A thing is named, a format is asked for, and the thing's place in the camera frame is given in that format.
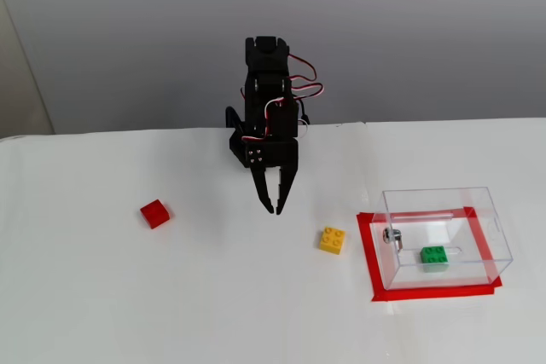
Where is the red lego brick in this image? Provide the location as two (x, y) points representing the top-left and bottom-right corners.
(139, 198), (171, 230)

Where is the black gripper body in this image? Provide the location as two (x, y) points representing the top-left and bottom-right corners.
(244, 78), (300, 171)

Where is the green lego brick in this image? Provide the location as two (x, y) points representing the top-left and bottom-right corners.
(419, 245), (450, 274)

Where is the red tape frame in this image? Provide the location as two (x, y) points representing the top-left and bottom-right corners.
(356, 205), (503, 303)

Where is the silver metal box lock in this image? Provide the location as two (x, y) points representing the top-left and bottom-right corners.
(381, 227), (404, 251)

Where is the red white black servo cable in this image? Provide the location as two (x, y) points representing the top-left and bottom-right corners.
(240, 98), (287, 144)
(287, 53), (328, 136)

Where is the transparent plastic box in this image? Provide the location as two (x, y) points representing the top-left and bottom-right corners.
(370, 185), (514, 292)

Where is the yellow lego brick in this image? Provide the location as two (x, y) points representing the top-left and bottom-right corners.
(318, 225), (347, 257)

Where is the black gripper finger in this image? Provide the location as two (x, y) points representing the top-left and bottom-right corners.
(275, 163), (299, 217)
(248, 165), (276, 215)

